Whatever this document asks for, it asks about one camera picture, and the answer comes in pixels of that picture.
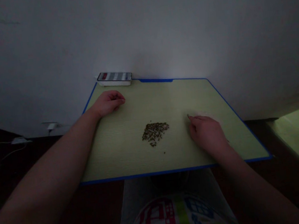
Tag person's left hand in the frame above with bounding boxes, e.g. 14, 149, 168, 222
95, 89, 127, 117

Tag person's right hand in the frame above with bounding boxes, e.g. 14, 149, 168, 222
187, 110, 232, 158

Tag white box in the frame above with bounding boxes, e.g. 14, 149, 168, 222
97, 76, 133, 90

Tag smartphone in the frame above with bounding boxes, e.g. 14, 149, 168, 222
96, 69, 133, 84

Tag green table with blue edge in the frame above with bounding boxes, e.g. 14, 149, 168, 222
69, 65, 275, 187

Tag pile of small green beans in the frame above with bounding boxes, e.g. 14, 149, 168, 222
140, 121, 172, 156

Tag person's legs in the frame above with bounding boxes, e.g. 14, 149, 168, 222
111, 166, 231, 224

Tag person's body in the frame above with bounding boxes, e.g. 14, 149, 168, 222
126, 187, 241, 224

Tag white power adapter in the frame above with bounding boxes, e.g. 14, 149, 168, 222
11, 136, 32, 146

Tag white cable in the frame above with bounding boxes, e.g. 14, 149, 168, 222
0, 140, 29, 170

